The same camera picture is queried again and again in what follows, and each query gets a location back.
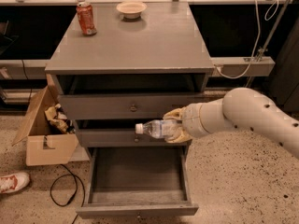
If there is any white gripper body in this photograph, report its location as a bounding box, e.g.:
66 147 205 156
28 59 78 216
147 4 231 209
181 104 207 138

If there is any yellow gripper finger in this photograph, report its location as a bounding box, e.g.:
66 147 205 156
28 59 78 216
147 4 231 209
166 132 192 144
163 107 185 120

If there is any clear plastic water bottle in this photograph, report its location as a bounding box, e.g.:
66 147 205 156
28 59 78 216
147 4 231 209
135 119 182 140

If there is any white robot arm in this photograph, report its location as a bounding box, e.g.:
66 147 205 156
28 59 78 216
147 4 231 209
163 88 299 158

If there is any grey bottom drawer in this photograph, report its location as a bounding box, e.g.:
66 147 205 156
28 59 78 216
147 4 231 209
77 147 198 218

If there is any grey drawer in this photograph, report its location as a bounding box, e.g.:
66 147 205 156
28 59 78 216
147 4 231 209
73 118 196 148
58 73 204 120
77 147 198 218

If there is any grey drawer cabinet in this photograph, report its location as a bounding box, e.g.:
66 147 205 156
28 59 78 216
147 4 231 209
45 1 215 157

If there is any grey middle drawer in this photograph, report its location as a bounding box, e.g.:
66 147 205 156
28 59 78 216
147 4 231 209
73 118 196 148

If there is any grey top drawer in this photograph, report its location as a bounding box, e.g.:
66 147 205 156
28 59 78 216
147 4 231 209
58 73 204 120

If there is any dark grey side cabinet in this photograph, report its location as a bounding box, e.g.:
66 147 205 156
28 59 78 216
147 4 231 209
269 19 299 112

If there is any white paper bowl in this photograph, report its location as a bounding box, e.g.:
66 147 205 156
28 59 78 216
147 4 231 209
117 1 147 19

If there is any crumpled trash in box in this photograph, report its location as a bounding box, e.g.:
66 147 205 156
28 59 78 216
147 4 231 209
45 104 75 134

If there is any cardboard box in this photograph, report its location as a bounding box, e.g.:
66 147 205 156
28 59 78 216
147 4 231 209
13 87 78 166

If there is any orange soda can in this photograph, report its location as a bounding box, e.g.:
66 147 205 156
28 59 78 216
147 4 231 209
76 2 97 35

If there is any white and red sneaker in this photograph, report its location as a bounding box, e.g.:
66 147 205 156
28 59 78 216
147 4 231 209
0 172 30 194

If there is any white hanging cable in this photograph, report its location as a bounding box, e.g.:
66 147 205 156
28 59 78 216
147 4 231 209
214 0 280 80

